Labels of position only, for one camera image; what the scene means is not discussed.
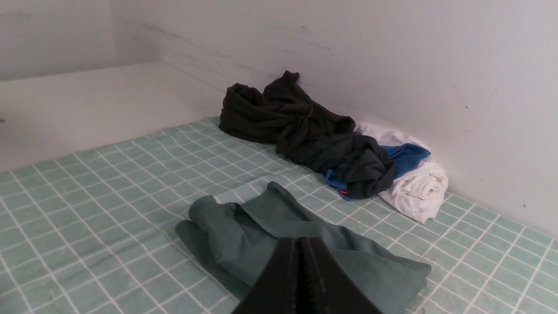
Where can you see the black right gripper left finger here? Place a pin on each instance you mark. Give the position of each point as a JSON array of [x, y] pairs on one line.
[[281, 287]]

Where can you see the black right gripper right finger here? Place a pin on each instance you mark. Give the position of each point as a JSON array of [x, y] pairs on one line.
[[325, 288]]

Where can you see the green long-sleeve top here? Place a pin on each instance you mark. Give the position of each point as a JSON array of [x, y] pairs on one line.
[[233, 242]]

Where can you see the dark teal crumpled garment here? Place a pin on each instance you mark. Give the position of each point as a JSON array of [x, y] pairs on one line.
[[356, 160]]

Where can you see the white crumpled garment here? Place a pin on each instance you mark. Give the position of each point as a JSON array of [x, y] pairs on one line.
[[419, 193]]

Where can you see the blue crumpled garment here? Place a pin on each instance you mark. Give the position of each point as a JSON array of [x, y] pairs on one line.
[[406, 158]]

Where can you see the dark olive crumpled garment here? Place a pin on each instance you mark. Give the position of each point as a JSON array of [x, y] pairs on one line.
[[283, 114]]

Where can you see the green checked table cloth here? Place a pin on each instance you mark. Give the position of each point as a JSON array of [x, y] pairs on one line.
[[94, 232]]

